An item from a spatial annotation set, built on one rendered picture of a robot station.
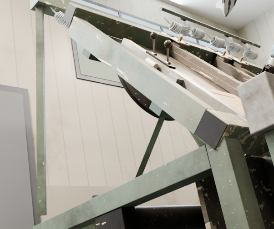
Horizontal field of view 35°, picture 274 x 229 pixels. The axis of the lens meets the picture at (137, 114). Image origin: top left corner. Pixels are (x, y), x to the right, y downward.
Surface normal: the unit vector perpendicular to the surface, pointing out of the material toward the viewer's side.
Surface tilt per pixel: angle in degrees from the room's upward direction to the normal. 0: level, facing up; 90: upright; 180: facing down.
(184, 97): 90
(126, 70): 90
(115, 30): 141
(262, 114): 90
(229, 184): 90
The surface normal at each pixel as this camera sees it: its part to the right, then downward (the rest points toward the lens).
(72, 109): 0.63, -0.40
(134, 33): 0.54, 0.46
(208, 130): -0.75, -0.12
